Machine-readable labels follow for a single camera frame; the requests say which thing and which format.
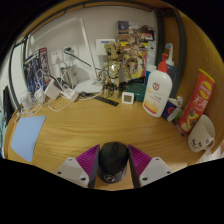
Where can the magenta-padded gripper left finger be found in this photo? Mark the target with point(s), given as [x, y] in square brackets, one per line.
[71, 170]

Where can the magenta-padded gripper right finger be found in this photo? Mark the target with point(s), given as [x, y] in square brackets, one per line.
[155, 169]

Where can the black computer mouse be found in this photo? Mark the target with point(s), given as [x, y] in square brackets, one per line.
[113, 160]

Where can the light blue mouse pad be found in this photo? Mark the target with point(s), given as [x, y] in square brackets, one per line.
[26, 136]

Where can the white mug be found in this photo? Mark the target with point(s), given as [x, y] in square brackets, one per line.
[201, 133]

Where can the small blue box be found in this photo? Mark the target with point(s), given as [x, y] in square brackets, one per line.
[171, 110]

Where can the white pump lotion bottle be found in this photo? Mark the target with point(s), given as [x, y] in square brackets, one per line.
[156, 93]

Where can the small white cube clock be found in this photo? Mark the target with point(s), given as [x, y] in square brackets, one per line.
[128, 98]

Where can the black flat strip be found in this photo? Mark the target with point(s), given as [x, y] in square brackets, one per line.
[106, 101]

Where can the dark green round tin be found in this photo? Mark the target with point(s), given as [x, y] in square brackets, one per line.
[137, 91]

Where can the red chips can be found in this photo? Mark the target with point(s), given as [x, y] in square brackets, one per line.
[198, 100]

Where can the white charger block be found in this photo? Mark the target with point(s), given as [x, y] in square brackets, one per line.
[52, 89]

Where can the clear plastic bag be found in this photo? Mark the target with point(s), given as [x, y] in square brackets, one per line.
[27, 99]

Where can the silver desk lamp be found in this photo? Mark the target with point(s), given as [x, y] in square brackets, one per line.
[70, 77]

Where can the black backpack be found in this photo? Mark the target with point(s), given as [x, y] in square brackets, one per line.
[8, 101]

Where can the dark spray bottle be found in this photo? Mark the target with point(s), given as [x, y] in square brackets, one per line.
[170, 68]

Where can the blue robot model kit box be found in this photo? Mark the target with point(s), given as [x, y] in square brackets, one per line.
[35, 68]

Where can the colourful picture box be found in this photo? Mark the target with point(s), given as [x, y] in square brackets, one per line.
[128, 30]

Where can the white wall socket plate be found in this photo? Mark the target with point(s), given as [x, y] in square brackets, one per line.
[56, 57]
[72, 53]

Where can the dark grey metal frame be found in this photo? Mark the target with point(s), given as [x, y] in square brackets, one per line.
[180, 50]

